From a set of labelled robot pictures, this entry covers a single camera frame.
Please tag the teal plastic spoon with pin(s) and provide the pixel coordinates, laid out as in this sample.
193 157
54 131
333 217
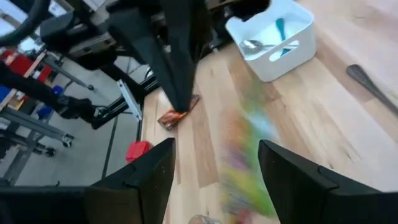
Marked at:
280 28

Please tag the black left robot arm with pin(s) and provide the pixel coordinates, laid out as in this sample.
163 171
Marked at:
242 7

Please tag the white plastic bin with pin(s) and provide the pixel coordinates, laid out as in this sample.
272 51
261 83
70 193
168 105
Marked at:
280 68

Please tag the metal spoon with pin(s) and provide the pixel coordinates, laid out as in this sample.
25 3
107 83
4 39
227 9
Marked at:
252 46

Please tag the grey metal table frame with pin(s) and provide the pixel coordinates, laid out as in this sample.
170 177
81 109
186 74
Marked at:
34 124

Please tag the black support beam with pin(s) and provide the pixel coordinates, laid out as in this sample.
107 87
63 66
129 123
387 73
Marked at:
37 90

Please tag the grey metal utensil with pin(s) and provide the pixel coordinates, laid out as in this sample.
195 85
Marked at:
357 73

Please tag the orange snack packet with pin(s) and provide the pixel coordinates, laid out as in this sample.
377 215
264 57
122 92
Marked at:
171 119

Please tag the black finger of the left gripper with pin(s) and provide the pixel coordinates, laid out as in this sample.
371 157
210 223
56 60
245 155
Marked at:
183 46
146 37

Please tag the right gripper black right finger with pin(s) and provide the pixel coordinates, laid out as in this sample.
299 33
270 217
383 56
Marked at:
311 205

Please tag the pink green ramen packet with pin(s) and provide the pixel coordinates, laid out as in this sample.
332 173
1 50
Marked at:
245 174

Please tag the black aluminium table frame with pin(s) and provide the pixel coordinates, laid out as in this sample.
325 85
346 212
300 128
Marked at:
146 87

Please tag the patterned red-lid spice tin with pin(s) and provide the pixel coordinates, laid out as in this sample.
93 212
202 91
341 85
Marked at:
138 151

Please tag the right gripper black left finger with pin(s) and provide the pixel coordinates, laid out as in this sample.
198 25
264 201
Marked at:
93 205

